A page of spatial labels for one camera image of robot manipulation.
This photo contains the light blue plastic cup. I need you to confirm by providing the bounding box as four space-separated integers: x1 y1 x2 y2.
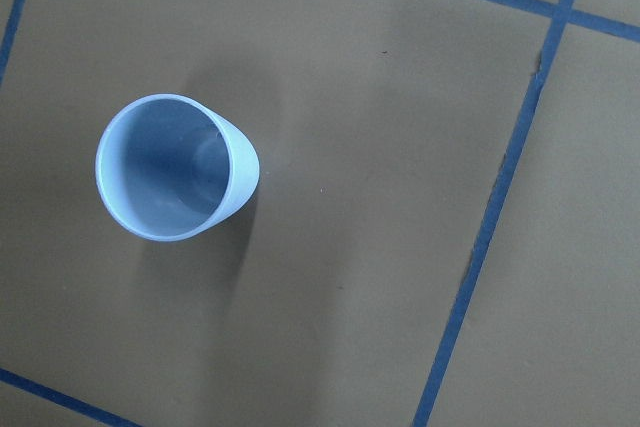
95 94 260 242

